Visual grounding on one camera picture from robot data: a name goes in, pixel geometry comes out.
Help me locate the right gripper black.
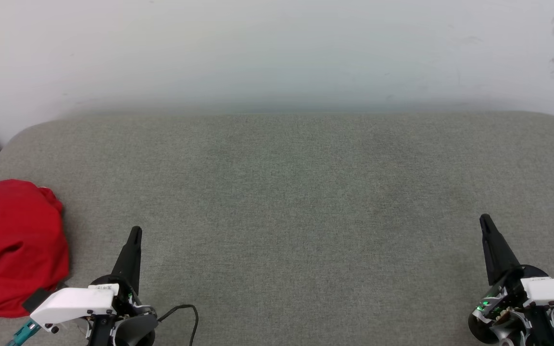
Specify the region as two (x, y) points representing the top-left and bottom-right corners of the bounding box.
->
(468, 214), (553, 346)

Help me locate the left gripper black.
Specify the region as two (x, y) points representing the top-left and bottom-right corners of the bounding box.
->
(85, 226), (157, 346)

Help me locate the red white basketball jersey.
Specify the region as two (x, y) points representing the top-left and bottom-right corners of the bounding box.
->
(0, 179), (70, 319)

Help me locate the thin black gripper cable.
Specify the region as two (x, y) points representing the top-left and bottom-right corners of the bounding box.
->
(157, 304), (199, 346)

